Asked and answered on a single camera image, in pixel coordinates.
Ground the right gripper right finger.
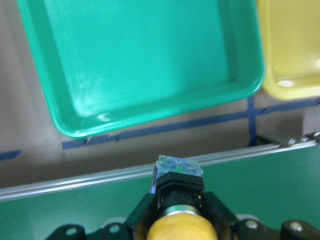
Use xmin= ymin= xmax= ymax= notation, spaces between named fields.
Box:
xmin=200 ymin=191 xmax=320 ymax=240

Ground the green plastic tray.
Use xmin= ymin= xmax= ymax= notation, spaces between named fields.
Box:
xmin=17 ymin=0 xmax=264 ymax=139

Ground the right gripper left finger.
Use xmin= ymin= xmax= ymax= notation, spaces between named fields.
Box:
xmin=46 ymin=193 xmax=158 ymax=240

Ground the yellow plastic tray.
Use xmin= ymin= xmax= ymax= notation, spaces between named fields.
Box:
xmin=257 ymin=0 xmax=320 ymax=101

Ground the yellow push button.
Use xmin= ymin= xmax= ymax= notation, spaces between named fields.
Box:
xmin=146 ymin=155 xmax=218 ymax=240

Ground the green conveyor belt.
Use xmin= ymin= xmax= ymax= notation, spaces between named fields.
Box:
xmin=0 ymin=140 xmax=320 ymax=240

